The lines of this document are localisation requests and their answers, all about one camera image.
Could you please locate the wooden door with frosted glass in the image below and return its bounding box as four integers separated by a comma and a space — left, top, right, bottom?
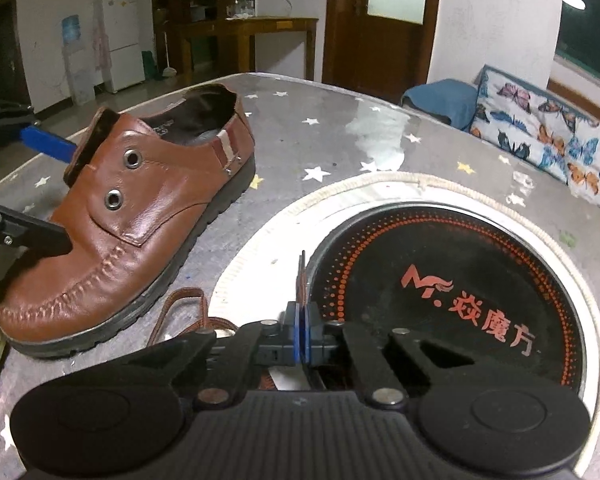
322, 0, 443, 106

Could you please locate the brown leather shoe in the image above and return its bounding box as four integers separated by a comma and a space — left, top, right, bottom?
0, 85, 257, 359

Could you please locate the white broom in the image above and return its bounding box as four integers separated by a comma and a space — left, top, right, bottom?
161, 30, 179, 78

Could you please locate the brown shoelace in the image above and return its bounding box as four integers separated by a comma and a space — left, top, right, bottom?
147, 249, 313, 348

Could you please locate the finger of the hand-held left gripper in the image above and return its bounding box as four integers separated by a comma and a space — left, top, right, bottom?
0, 99, 78, 163
0, 194, 73, 260

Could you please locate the blue sofa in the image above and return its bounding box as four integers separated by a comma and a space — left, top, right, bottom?
401, 72, 600, 221

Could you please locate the pink hanging cloth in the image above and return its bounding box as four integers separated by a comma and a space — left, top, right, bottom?
91, 0, 112, 73

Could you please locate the wooden desk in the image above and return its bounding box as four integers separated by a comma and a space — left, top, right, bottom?
175, 16, 320, 81

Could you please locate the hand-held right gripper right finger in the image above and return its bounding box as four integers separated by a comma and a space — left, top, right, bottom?
304, 305, 476, 406

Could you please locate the white water dispenser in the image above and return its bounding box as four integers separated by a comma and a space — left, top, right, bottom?
64, 44, 103, 106

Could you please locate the dark wooden door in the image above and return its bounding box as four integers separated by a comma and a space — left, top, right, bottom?
0, 0, 33, 111

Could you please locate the white refrigerator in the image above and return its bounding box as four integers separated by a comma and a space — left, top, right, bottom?
101, 0, 146, 93

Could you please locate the butterfly print pillow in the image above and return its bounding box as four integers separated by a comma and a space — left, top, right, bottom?
467, 64, 600, 218

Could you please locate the round black induction cooktop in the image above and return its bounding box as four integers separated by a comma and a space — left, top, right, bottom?
280, 203, 600, 413

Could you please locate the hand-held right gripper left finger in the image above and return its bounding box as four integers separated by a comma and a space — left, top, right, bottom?
122, 302, 303, 407

